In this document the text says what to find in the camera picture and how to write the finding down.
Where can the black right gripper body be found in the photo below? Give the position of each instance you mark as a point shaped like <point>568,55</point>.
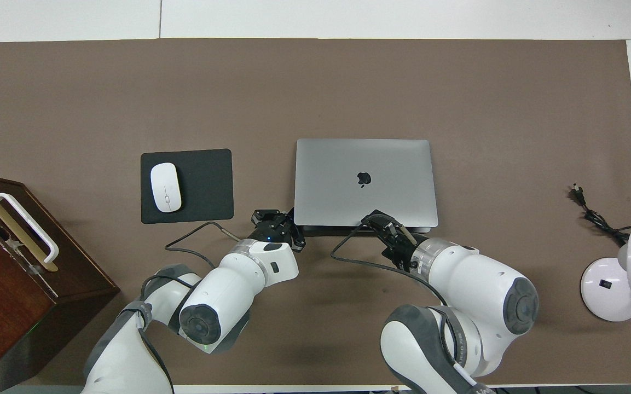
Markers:
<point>403,254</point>

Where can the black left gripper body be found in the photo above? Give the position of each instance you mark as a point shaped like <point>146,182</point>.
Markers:
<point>271,231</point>

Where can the silver laptop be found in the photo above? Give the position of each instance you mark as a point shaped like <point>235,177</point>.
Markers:
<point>364,180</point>

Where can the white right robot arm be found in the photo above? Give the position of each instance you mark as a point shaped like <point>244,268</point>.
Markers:
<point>479,295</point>

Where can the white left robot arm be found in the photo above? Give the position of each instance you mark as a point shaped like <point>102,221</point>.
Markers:
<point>222,301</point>

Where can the black mouse pad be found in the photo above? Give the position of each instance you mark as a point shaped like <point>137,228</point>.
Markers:
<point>206,186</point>

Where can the white computer mouse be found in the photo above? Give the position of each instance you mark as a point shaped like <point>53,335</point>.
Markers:
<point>166,187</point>

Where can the brown table mat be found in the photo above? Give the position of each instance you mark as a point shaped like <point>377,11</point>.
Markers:
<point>315,87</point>

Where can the white desk lamp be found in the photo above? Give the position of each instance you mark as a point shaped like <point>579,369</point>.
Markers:
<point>611,290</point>

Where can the dark wooden box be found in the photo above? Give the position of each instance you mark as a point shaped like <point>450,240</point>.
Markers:
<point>9,306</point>

